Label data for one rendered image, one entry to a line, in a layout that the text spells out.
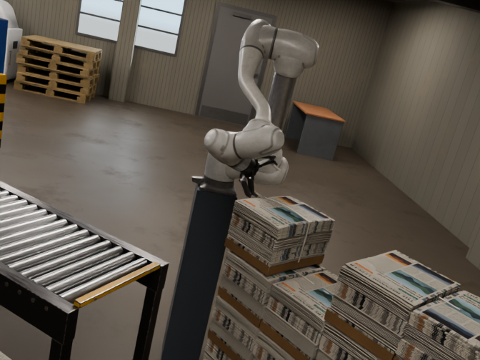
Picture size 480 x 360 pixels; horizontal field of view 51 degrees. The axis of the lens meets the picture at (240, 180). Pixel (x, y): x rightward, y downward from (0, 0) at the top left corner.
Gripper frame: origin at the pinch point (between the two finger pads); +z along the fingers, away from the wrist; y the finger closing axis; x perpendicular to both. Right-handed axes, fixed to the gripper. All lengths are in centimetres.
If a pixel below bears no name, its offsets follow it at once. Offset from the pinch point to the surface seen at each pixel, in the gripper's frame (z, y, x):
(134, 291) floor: 71, 98, -109
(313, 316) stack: 13, 35, 42
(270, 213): 8.2, 10.5, 2.6
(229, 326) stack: 27, 63, 3
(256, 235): 7.2, 21.7, 3.2
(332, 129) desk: 516, -187, -381
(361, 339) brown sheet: 11, 32, 64
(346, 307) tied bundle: 8, 25, 54
